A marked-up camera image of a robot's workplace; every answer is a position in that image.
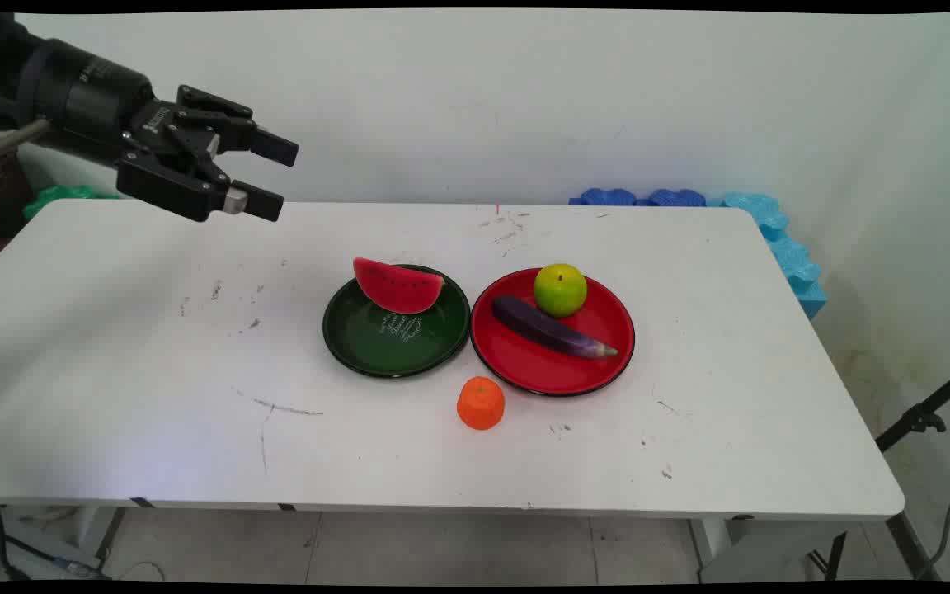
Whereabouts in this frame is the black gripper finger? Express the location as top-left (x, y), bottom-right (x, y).
top-left (174, 84), bottom-right (300, 168)
top-left (116, 151), bottom-right (285, 224)

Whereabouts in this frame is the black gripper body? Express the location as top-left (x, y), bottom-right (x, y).
top-left (17, 37), bottom-right (222, 172)

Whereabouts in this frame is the toy purple eggplant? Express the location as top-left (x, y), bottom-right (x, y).
top-left (491, 295), bottom-right (618, 360)

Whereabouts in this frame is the green foam mat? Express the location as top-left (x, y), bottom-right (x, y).
top-left (23, 185), bottom-right (120, 221)

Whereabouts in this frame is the dark woven basket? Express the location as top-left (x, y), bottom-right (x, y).
top-left (0, 147), bottom-right (35, 252)

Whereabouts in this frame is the toy watermelon slice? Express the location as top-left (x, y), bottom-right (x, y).
top-left (352, 257), bottom-right (446, 315)

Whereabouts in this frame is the dark green plate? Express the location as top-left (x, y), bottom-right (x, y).
top-left (322, 264), bottom-right (473, 380)

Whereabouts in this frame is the white table leg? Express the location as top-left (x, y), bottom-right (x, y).
top-left (688, 517), bottom-right (826, 583)
top-left (73, 505), bottom-right (127, 572)

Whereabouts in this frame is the toy green apple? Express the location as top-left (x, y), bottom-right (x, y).
top-left (534, 263), bottom-right (588, 318)

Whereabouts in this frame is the toy orange fruit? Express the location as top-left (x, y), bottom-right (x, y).
top-left (456, 376), bottom-right (506, 431)

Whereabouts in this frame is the dark blue foam mat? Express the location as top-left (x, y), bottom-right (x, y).
top-left (647, 188), bottom-right (708, 208)
top-left (569, 187), bottom-right (637, 207)

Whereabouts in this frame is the red plate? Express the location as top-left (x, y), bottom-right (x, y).
top-left (470, 267), bottom-right (637, 398)

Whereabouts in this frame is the light blue foam mat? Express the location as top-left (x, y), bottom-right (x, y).
top-left (706, 191), bottom-right (828, 320)

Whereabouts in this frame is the black tripod stand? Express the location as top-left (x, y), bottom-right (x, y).
top-left (821, 359), bottom-right (950, 580)

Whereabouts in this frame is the grey cable connector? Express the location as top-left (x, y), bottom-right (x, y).
top-left (0, 118), bottom-right (53, 159)

